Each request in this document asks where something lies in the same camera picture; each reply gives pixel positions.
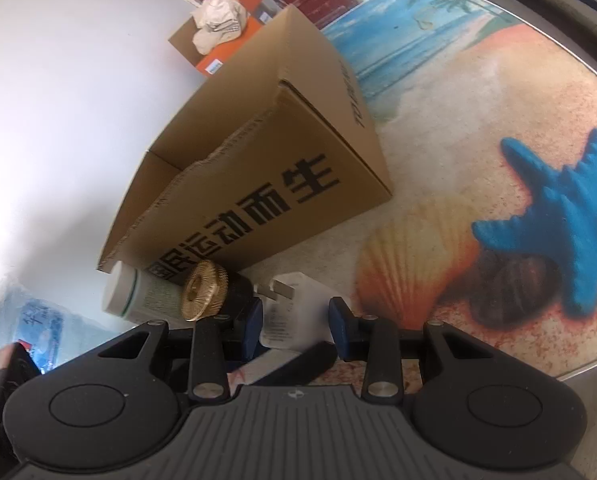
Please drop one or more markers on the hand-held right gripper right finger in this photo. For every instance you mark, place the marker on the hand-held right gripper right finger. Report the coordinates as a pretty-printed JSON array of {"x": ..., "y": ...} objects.
[{"x": 339, "y": 330}]

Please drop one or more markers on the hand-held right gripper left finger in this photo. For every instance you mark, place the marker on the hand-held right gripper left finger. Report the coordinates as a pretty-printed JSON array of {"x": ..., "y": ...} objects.
[{"x": 252, "y": 332}]

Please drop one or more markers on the white charger plug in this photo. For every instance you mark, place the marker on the white charger plug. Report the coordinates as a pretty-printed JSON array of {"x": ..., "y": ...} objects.
[{"x": 298, "y": 305}]

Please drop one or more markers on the gold lid cream jar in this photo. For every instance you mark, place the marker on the gold lid cream jar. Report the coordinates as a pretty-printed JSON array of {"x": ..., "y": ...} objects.
[{"x": 203, "y": 290}]

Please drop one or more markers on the white pill bottle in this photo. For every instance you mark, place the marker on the white pill bottle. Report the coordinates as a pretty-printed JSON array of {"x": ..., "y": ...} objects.
[{"x": 143, "y": 295}]

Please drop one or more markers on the brown cardboard box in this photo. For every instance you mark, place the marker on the brown cardboard box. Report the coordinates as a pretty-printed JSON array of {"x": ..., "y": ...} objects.
[{"x": 278, "y": 135}]

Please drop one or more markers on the pack of water bottles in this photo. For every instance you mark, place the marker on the pack of water bottles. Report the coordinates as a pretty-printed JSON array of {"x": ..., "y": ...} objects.
[{"x": 33, "y": 325}]

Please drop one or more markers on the beach print mat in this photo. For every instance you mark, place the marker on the beach print mat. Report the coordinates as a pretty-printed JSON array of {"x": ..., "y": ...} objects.
[{"x": 453, "y": 135}]

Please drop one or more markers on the orange appliance carton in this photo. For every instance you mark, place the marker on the orange appliance carton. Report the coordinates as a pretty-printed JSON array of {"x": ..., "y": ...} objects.
[{"x": 211, "y": 66}]

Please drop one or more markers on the beige cloth hat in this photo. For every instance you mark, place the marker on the beige cloth hat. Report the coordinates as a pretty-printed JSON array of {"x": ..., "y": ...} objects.
[{"x": 218, "y": 20}]

